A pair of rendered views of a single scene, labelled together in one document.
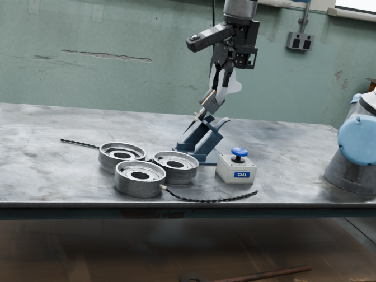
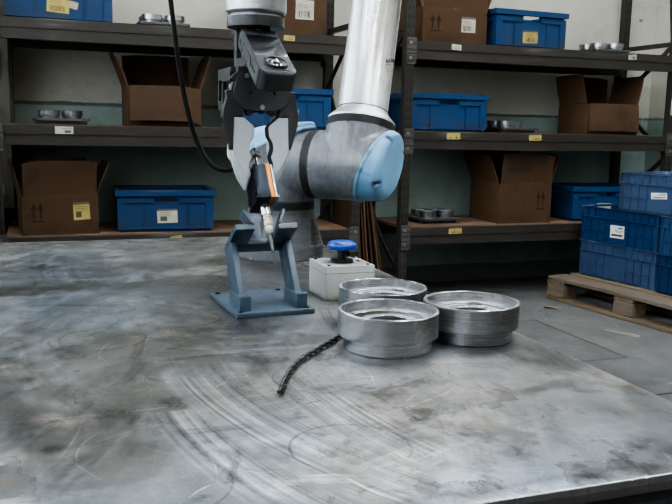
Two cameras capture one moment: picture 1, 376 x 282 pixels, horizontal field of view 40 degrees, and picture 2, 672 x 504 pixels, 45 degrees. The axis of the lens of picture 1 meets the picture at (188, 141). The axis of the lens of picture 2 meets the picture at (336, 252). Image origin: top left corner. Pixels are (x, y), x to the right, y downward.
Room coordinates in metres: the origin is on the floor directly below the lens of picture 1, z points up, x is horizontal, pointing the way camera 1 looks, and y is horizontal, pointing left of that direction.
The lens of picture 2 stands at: (1.10, 0.97, 1.03)
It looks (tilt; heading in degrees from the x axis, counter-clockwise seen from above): 9 degrees down; 272
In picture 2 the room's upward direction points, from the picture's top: 1 degrees clockwise
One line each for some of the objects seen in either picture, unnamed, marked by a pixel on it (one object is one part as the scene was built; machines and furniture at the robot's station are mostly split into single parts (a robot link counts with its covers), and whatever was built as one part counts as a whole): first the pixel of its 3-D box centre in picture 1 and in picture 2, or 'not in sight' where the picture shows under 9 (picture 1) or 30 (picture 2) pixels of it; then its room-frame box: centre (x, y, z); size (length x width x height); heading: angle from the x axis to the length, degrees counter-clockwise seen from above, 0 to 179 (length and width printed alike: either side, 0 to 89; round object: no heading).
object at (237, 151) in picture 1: (238, 158); (341, 258); (1.14, -0.12, 0.85); 0.04 x 0.04 x 0.05
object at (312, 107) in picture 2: not in sight; (278, 108); (1.63, -3.66, 1.11); 0.52 x 0.38 x 0.22; 22
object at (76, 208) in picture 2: not in sight; (59, 194); (2.72, -3.19, 0.64); 0.49 x 0.40 x 0.37; 27
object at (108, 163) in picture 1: (121, 159); (388, 327); (1.08, 0.14, 0.82); 0.10 x 0.10 x 0.04
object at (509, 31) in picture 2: not in sight; (514, 32); (0.24, -4.22, 1.61); 0.52 x 0.38 x 0.22; 25
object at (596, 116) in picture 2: not in sight; (597, 105); (-0.36, -4.45, 1.19); 0.45 x 0.40 x 0.37; 17
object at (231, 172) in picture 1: (238, 168); (340, 275); (1.14, -0.13, 0.82); 0.08 x 0.07 x 0.05; 112
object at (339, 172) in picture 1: (358, 164); (280, 227); (1.26, -0.44, 0.85); 0.15 x 0.15 x 0.10
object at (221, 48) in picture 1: (235, 42); (253, 67); (1.25, -0.07, 1.10); 0.09 x 0.08 x 0.12; 115
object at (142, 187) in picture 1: (139, 179); (470, 318); (0.99, 0.08, 0.82); 0.10 x 0.10 x 0.04
